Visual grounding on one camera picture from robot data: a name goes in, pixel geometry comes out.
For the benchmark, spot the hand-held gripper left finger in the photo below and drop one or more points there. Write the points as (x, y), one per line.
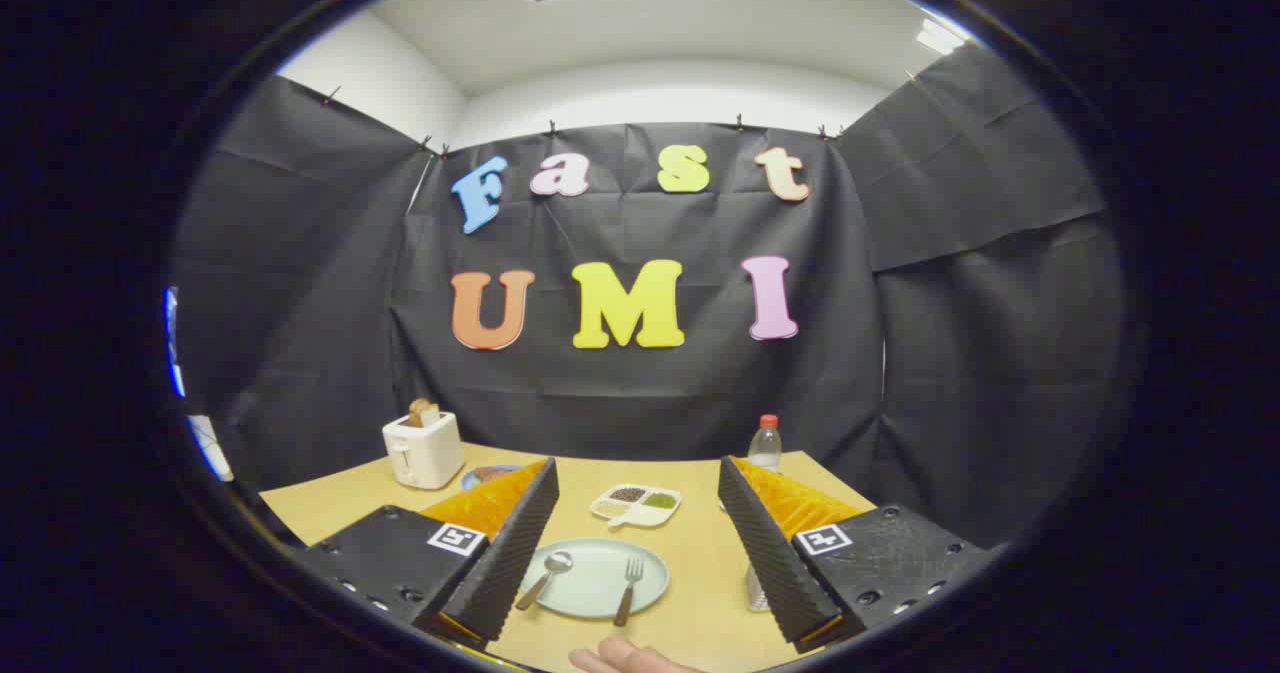
(505, 563)

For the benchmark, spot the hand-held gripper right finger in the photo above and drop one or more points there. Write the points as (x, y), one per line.
(768, 553)

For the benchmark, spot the metal perforated basket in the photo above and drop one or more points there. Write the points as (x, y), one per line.
(756, 593)

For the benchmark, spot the pale green plate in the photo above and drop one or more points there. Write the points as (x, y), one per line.
(592, 583)

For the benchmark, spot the meat and vegetable food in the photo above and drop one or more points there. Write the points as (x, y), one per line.
(492, 474)

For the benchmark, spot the small blue plate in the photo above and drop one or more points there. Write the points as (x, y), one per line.
(470, 477)

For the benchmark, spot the clear water bottle red cap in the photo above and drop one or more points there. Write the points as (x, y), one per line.
(765, 448)

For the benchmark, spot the white toaster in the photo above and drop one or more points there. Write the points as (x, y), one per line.
(425, 453)

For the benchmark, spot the white divided dish with grains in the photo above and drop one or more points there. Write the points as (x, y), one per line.
(637, 505)

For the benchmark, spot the toast bread slice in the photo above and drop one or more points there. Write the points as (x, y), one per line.
(422, 412)

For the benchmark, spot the small ceiling light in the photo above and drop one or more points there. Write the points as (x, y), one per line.
(942, 36)

